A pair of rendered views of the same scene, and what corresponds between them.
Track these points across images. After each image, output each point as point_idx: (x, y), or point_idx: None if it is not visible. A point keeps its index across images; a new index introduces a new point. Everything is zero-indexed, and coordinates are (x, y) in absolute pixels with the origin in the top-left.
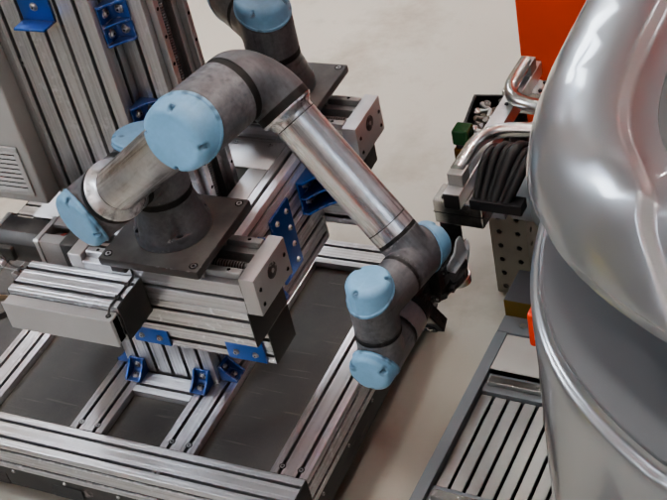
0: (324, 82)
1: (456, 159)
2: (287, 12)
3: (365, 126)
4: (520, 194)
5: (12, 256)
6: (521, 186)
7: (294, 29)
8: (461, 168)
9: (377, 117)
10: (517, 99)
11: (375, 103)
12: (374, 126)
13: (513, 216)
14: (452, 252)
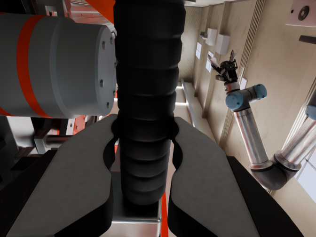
0: None
1: None
2: (311, 110)
3: (308, 15)
4: (77, 103)
5: None
6: (80, 110)
7: (315, 94)
8: None
9: (296, 7)
10: (116, 145)
11: (290, 21)
12: (302, 3)
13: (89, 59)
14: (138, 133)
